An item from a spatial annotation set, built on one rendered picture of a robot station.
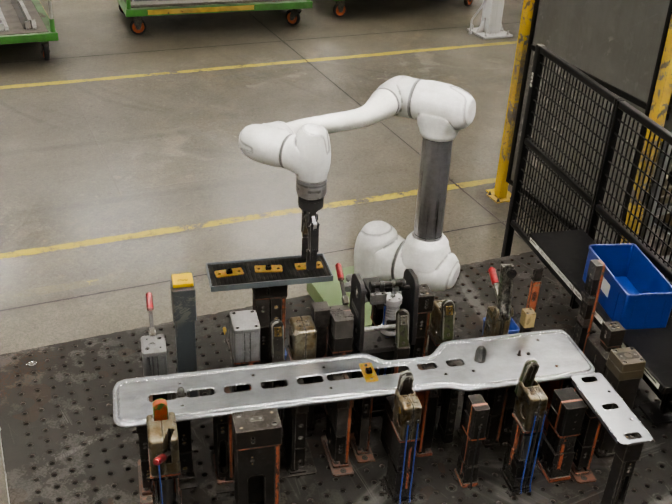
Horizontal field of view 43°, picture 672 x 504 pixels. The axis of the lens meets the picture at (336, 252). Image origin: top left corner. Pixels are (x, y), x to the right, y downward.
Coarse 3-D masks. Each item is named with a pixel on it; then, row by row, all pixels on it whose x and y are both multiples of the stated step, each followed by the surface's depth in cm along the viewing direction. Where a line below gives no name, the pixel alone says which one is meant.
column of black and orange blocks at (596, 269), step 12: (600, 264) 265; (588, 276) 270; (600, 276) 267; (588, 288) 270; (600, 288) 269; (588, 300) 271; (588, 312) 274; (576, 324) 280; (588, 324) 276; (576, 336) 280; (588, 336) 279
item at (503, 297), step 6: (504, 264) 259; (510, 264) 259; (504, 270) 258; (510, 270) 256; (504, 276) 259; (510, 276) 256; (504, 282) 261; (510, 282) 260; (504, 288) 262; (510, 288) 261; (498, 294) 263; (504, 294) 262; (510, 294) 262; (498, 300) 263; (504, 300) 263; (510, 300) 263; (498, 306) 264; (510, 306) 263
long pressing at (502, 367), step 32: (448, 352) 256; (512, 352) 257; (544, 352) 258; (576, 352) 259; (128, 384) 236; (160, 384) 237; (192, 384) 237; (224, 384) 238; (256, 384) 239; (288, 384) 239; (320, 384) 240; (352, 384) 241; (384, 384) 241; (416, 384) 242; (448, 384) 243; (480, 384) 244; (512, 384) 245; (128, 416) 225; (192, 416) 227
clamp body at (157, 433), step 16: (160, 432) 212; (176, 432) 212; (160, 448) 210; (176, 448) 212; (160, 464) 213; (176, 464) 214; (160, 480) 215; (176, 480) 218; (160, 496) 221; (176, 496) 225
